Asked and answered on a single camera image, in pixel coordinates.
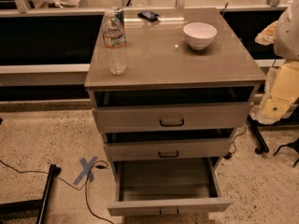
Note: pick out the white ceramic bowl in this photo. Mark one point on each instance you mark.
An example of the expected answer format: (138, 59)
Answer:
(199, 35)

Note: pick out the blue tape cross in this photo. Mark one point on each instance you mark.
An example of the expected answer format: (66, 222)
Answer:
(86, 170)

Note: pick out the clear plastic water bottle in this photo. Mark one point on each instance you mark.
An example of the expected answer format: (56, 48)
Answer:
(114, 40)

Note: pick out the grey drawer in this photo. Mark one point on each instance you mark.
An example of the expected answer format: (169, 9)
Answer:
(141, 151)
(151, 118)
(167, 188)

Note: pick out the dark blue snack packet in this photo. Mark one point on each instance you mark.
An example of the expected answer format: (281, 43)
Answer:
(148, 15)

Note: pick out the black stand base left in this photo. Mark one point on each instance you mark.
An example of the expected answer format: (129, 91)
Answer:
(32, 208)

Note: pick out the grey drawer cabinet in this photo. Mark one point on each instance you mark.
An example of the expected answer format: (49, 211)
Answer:
(164, 70)

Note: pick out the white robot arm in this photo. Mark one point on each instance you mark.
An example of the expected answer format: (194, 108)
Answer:
(281, 89)

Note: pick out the black stand leg right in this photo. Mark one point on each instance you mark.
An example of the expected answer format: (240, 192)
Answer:
(254, 125)

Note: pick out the blue drink can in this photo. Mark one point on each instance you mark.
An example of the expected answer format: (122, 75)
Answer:
(118, 16)

